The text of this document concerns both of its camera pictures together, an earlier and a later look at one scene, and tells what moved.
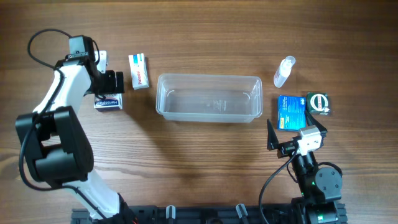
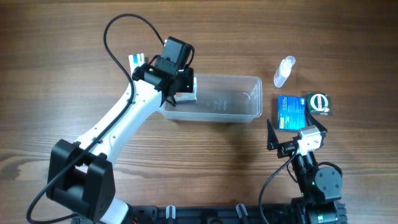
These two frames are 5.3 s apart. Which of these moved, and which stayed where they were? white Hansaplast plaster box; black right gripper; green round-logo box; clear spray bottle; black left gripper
Moved: white Hansaplast plaster box; black left gripper
Stayed: clear spray bottle; black right gripper; green round-logo box
